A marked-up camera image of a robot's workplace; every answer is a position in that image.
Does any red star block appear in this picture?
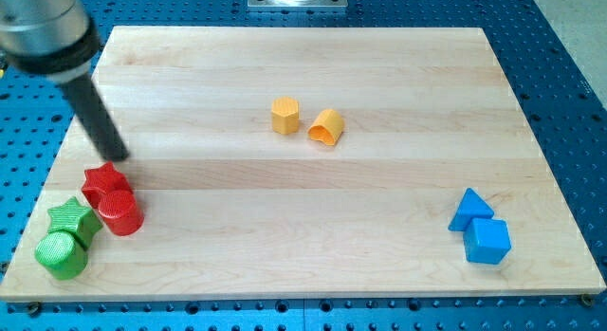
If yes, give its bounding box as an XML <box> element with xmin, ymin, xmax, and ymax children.
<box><xmin>81</xmin><ymin>161</ymin><xmax>133</xmax><ymax>210</ymax></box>

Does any blue cube block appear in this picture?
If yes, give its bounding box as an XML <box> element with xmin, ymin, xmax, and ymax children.
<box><xmin>463</xmin><ymin>218</ymin><xmax>511</xmax><ymax>265</ymax></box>

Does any black pusher rod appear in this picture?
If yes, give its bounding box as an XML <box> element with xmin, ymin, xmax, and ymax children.
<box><xmin>59</xmin><ymin>74</ymin><xmax>129</xmax><ymax>161</ymax></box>

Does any wooden board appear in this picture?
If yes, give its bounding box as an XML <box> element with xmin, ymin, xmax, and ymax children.
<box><xmin>1</xmin><ymin>26</ymin><xmax>605</xmax><ymax>302</ymax></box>

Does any blue triangle block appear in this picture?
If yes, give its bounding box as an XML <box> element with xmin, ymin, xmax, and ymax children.
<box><xmin>448</xmin><ymin>188</ymin><xmax>494</xmax><ymax>231</ymax></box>

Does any green star block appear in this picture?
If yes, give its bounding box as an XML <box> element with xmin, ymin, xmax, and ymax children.
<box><xmin>47</xmin><ymin>196</ymin><xmax>103</xmax><ymax>250</ymax></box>

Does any green cylinder block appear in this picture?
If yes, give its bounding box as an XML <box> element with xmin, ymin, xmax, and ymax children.
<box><xmin>34</xmin><ymin>231</ymin><xmax>88</xmax><ymax>280</ymax></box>

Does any red cylinder block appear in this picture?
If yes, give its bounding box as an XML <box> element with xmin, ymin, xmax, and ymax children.
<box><xmin>98</xmin><ymin>190</ymin><xmax>144</xmax><ymax>236</ymax></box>

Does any yellow hexagon block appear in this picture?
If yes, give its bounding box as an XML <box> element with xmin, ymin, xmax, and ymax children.
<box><xmin>271</xmin><ymin>97</ymin><xmax>300</xmax><ymax>135</ymax></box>

